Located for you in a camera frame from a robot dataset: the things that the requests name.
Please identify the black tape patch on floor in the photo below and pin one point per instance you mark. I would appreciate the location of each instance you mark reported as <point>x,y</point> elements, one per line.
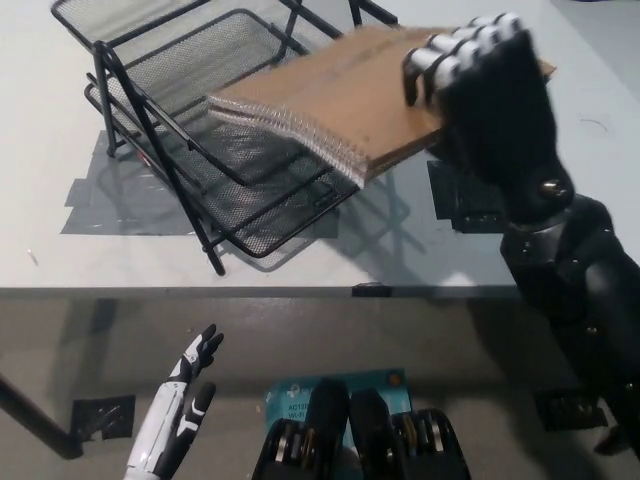
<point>560,412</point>
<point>105,417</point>

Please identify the black tape patch on table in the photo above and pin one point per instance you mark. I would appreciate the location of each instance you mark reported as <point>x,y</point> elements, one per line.
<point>450,200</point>

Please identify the black table leg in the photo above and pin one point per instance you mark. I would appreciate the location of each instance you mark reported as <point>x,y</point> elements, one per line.
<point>40,425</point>
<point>607,442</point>

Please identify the black mesh two-tier file tray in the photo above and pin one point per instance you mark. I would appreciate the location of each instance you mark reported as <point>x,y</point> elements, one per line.
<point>260,220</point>

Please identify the small black tape strip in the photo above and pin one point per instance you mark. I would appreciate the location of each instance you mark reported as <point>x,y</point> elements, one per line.
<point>372,290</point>

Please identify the grey duct tape patch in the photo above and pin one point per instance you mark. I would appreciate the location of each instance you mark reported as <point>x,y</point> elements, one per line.
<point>100,200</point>

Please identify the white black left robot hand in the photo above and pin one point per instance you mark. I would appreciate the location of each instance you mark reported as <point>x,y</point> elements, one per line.
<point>170,405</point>

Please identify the brown spiral notebook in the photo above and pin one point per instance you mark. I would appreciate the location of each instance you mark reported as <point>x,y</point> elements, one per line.
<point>325,100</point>

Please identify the teal printed box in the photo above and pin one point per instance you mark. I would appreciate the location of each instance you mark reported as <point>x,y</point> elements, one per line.
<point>295,395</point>

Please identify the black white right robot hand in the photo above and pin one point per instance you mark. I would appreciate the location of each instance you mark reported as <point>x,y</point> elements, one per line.
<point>505,115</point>

